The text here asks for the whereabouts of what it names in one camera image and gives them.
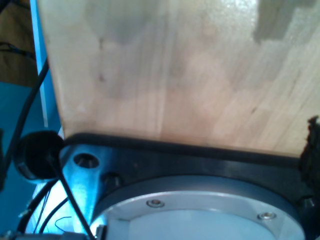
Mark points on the black round knob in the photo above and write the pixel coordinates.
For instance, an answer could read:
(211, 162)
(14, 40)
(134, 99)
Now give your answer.
(37, 155)

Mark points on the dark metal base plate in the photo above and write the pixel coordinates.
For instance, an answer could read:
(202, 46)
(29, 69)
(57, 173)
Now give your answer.
(175, 167)

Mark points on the blue sofa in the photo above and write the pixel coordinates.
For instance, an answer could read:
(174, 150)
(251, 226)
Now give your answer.
(15, 112)

